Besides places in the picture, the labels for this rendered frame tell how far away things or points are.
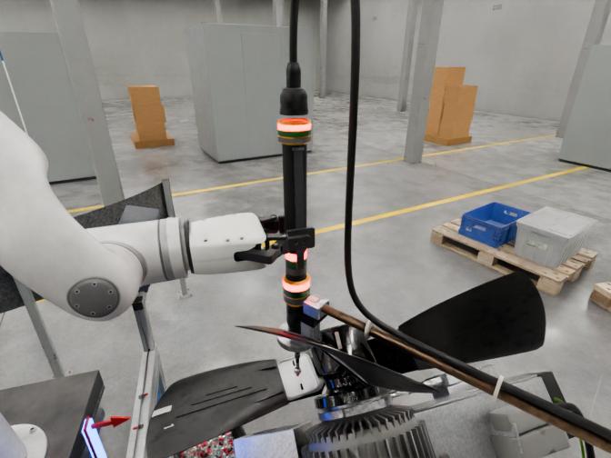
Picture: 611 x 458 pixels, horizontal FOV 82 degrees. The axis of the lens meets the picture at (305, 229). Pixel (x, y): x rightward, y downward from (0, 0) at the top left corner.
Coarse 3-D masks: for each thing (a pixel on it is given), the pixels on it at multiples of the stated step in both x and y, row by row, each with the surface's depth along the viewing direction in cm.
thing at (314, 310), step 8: (320, 296) 56; (304, 304) 55; (312, 304) 54; (320, 304) 54; (328, 304) 55; (304, 312) 56; (312, 312) 54; (320, 312) 54; (304, 320) 55; (312, 320) 54; (320, 320) 56; (280, 328) 62; (304, 328) 57; (312, 328) 57; (312, 336) 58; (280, 344) 59; (288, 344) 58; (296, 344) 58; (304, 344) 58; (296, 352) 58
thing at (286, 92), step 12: (288, 72) 43; (300, 72) 43; (288, 84) 43; (300, 84) 44; (288, 96) 43; (300, 96) 43; (288, 108) 44; (300, 108) 44; (288, 312) 58; (300, 312) 57; (288, 324) 59; (300, 324) 58
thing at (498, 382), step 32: (352, 0) 36; (352, 32) 37; (352, 64) 38; (352, 96) 39; (352, 128) 40; (352, 160) 42; (352, 192) 44; (352, 288) 49; (512, 384) 40; (576, 416) 36
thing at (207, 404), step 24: (264, 360) 69; (192, 384) 67; (216, 384) 65; (240, 384) 64; (264, 384) 63; (192, 408) 60; (216, 408) 60; (240, 408) 59; (264, 408) 59; (168, 432) 56; (192, 432) 56; (216, 432) 55; (168, 456) 51
